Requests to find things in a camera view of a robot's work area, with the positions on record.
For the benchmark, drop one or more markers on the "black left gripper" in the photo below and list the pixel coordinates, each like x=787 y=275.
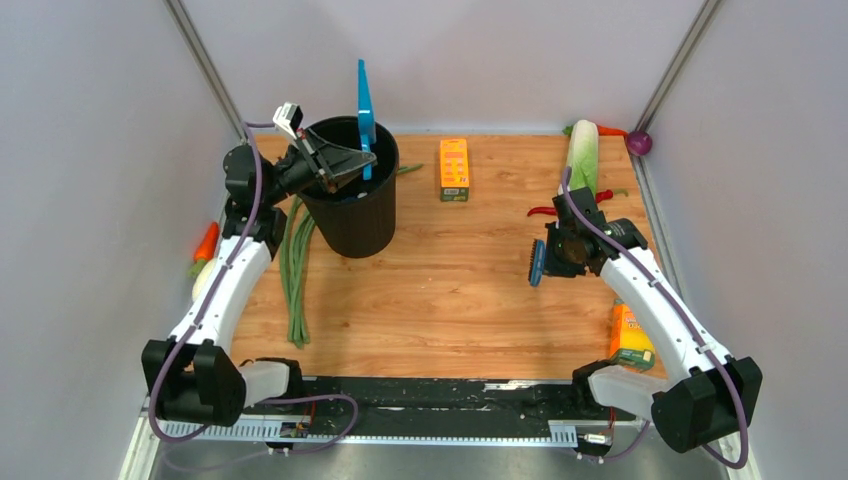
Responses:
x=336 y=165

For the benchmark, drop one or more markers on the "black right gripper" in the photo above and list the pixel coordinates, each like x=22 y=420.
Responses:
x=552 y=267

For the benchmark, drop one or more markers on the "blue hand brush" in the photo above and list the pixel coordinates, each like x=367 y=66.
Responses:
x=537 y=262

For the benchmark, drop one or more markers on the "blue plastic dustpan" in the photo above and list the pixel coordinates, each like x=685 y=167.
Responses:
x=365 y=114

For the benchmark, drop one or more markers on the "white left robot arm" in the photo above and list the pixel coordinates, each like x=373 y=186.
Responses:
x=190 y=376

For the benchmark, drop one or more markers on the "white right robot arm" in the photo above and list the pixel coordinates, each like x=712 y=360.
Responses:
x=708 y=393

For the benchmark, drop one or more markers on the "black plastic bin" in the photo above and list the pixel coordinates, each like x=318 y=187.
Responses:
x=359 y=220

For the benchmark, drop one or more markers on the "green long beans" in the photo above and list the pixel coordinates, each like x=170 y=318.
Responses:
x=293 y=265

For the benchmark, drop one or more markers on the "red chili pepper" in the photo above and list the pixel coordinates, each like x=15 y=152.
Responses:
x=600 y=197

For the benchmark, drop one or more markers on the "napa cabbage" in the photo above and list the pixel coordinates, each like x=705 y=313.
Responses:
x=582 y=156

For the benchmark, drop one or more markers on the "orange juice box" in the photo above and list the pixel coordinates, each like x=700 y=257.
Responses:
x=630 y=345

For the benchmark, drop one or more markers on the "yellow orange carton box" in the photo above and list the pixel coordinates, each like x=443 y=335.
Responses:
x=454 y=170

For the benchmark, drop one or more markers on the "orange carrot at back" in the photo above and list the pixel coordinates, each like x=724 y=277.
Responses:
x=610 y=131

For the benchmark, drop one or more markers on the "orange carrot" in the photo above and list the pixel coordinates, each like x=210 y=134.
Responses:
x=610 y=131
x=205 y=251

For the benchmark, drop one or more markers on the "purple onion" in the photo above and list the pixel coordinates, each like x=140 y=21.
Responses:
x=639 y=143

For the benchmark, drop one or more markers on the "orange carrot at left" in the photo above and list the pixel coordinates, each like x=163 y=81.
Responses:
x=205 y=251

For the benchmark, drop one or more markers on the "white radish with leaves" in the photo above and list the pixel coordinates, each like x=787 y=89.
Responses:
x=201 y=276

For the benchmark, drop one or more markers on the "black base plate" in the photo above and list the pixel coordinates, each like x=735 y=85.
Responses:
x=442 y=407

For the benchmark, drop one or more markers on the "aluminium frame rail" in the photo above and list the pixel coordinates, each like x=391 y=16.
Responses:
x=283 y=446

